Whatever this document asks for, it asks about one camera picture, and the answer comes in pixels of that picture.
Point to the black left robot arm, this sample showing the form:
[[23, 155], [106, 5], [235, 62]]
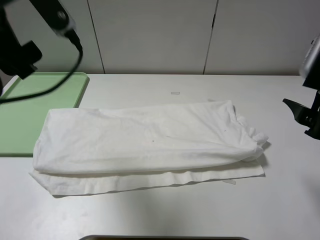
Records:
[[15, 59]]

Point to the white short sleeve shirt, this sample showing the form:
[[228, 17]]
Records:
[[95, 151]]

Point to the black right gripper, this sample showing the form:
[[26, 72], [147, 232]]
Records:
[[309, 117]]

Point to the light green plastic tray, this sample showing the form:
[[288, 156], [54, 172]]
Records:
[[21, 122]]

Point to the clear tape marker lower right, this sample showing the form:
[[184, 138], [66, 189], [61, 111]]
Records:
[[230, 181]]

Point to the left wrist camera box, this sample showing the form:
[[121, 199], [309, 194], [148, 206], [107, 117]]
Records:
[[55, 15]]

